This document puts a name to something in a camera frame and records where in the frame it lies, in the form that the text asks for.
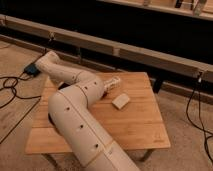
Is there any black bowl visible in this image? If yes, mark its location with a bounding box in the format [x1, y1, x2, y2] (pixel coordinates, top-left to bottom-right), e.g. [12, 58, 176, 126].
[48, 113, 55, 128]

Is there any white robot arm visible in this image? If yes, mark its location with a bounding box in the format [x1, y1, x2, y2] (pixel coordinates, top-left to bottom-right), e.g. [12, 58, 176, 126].
[36, 51, 140, 171]

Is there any black floor cable left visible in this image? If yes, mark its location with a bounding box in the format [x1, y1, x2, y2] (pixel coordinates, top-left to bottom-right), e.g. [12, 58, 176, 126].
[0, 59, 44, 145]

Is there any black cable right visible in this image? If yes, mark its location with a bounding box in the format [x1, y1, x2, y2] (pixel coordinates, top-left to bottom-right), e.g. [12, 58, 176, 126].
[185, 73, 213, 164]

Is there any white sponge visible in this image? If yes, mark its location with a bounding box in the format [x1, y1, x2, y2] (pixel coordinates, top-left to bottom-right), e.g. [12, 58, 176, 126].
[112, 93, 130, 109]

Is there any long wooden bench rail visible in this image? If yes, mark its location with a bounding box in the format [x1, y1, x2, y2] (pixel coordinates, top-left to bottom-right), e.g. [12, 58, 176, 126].
[0, 14, 213, 82]

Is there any black power adapter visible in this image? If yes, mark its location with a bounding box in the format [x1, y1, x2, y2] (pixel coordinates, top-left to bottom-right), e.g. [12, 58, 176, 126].
[24, 63, 40, 76]

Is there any wooden table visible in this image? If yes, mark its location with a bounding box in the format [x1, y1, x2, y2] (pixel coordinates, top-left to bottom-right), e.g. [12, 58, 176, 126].
[25, 72, 171, 154]

